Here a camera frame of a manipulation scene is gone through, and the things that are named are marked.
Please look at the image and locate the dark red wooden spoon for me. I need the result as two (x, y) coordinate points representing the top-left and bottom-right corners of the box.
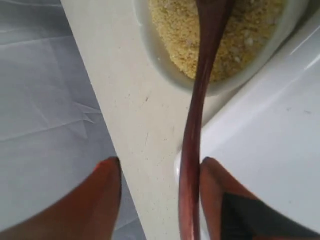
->
(178, 0), (235, 240)

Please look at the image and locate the yellow grain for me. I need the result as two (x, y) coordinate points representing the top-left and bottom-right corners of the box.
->
(148, 0), (286, 82)

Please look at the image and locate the white backdrop curtain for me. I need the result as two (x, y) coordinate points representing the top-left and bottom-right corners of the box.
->
(0, 0), (145, 240)

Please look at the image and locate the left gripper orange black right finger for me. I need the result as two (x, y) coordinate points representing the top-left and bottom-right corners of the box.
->
(200, 157), (320, 240)

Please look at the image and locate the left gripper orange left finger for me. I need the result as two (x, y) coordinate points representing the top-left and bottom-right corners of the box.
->
(0, 156), (122, 240)

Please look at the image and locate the white bowl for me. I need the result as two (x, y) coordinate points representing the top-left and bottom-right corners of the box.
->
(132, 0), (309, 96)

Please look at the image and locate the white plastic tray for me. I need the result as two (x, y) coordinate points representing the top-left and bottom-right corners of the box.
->
(173, 17), (320, 240)

